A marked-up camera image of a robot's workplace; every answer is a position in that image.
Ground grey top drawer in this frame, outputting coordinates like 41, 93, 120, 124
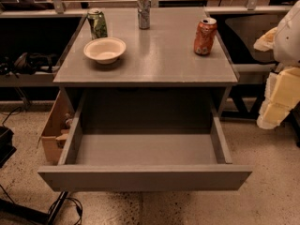
38, 89, 252, 192

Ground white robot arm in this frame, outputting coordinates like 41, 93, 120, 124
253, 1, 300, 129

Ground grey drawer cabinet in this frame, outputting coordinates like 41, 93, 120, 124
52, 7, 240, 117

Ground black chair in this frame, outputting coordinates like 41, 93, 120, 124
218, 13, 300, 148

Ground orange soda can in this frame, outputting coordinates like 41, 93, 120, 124
194, 17, 218, 55

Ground silver soda can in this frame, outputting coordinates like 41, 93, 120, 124
137, 0, 151, 29

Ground white paper bowl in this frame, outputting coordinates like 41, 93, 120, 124
83, 37, 127, 65

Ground green soda can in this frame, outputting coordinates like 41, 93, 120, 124
87, 7, 108, 39

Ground cardboard box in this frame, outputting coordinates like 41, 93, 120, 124
40, 92, 74, 164

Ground black headphones on shelf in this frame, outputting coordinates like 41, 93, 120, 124
0, 52, 58, 75

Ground black box at left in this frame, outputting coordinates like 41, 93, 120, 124
0, 127, 16, 168

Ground black stand with cables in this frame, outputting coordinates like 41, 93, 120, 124
0, 185, 83, 225

